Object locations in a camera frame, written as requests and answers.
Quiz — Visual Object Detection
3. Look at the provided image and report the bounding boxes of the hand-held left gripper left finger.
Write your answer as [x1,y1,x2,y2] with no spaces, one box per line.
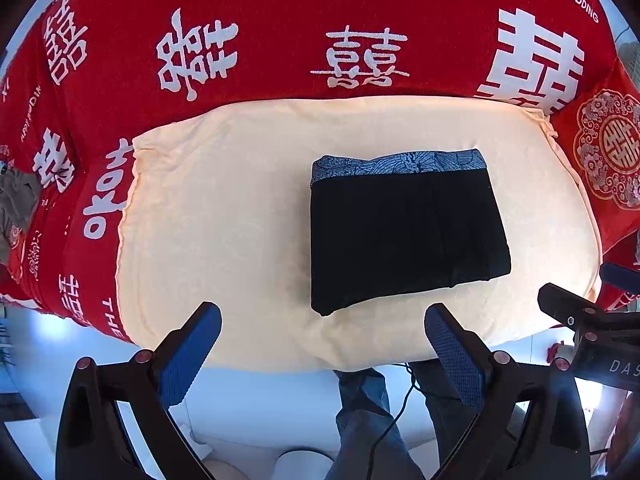
[55,301,223,480]

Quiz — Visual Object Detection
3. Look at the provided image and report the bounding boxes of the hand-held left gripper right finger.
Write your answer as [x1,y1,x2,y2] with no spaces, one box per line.
[424,302,592,480]

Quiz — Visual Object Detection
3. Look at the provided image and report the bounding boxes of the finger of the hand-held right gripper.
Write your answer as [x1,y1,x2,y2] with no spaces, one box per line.
[600,261,640,293]
[537,283,640,346]

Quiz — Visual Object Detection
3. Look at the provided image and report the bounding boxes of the black pants with patterned waistband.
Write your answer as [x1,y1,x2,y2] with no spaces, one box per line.
[309,149,513,317]

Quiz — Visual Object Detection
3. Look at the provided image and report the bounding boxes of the person's right leg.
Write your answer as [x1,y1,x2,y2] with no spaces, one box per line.
[407,360,481,463]

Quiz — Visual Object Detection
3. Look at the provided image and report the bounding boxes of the person's legs in jeans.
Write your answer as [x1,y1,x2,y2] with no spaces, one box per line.
[325,367,426,480]

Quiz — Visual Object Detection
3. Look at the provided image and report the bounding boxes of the cream towel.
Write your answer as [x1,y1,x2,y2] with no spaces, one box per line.
[116,95,603,375]

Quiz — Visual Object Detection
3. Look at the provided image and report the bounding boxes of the red cloth with round ornament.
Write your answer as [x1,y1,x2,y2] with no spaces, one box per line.
[550,57,640,311]

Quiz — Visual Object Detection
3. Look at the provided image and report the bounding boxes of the grey cloth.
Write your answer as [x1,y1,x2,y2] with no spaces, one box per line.
[0,167,43,266]

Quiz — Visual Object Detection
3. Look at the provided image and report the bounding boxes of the red printed blanket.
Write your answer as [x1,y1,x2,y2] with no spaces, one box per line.
[0,0,640,346]

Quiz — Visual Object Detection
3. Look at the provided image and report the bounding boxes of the black cable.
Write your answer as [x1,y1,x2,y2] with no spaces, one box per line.
[365,360,426,480]

